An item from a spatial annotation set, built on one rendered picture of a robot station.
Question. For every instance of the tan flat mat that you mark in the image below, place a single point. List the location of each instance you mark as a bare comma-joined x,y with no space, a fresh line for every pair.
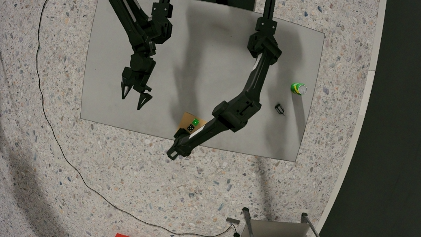
187,119

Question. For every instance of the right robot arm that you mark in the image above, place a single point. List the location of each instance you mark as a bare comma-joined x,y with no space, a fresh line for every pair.
140,30

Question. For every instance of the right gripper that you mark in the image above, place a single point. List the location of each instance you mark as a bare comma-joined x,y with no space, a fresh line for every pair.
140,89

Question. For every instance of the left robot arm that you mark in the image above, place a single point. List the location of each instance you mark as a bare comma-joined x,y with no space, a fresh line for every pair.
233,115

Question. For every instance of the green drink can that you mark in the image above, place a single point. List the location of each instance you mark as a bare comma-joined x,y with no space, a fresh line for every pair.
298,88

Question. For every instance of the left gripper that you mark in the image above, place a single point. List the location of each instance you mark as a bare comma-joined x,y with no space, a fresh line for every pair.
181,132

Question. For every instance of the black die with white pips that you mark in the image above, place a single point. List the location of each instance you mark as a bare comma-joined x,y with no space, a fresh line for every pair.
191,127

